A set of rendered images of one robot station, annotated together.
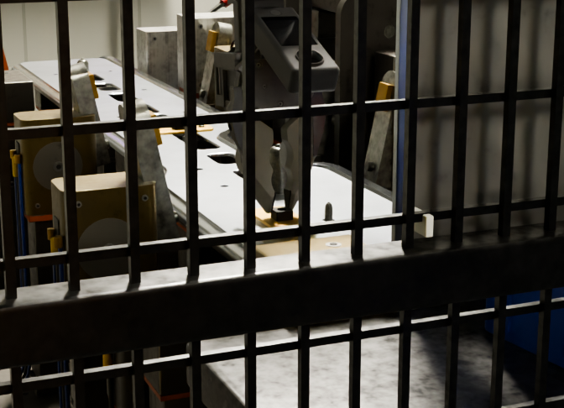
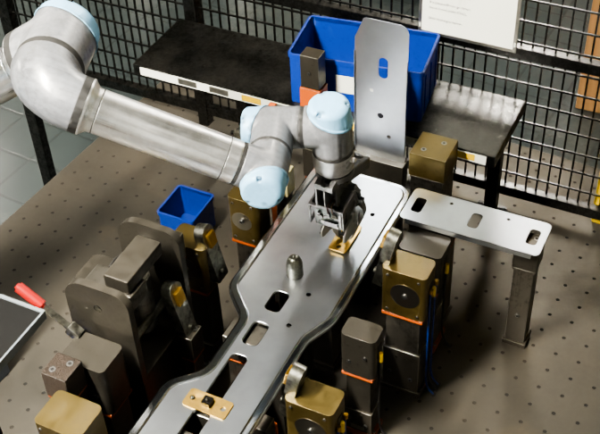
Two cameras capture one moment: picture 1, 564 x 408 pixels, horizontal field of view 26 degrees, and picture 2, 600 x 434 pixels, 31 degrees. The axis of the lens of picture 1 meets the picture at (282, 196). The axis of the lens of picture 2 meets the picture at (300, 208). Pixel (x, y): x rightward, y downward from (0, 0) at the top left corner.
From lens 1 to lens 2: 2.69 m
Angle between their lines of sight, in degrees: 107
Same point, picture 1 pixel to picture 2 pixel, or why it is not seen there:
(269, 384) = (496, 131)
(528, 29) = (492, 4)
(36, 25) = not seen: outside the picture
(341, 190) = (274, 255)
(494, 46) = (500, 10)
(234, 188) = (308, 288)
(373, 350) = (457, 129)
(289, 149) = not seen: hidden behind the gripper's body
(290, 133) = not seen: hidden behind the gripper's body
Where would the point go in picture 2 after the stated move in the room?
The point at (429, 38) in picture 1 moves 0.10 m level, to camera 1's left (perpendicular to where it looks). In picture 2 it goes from (515, 11) to (554, 29)
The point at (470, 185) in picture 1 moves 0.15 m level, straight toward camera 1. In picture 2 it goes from (502, 37) to (554, 14)
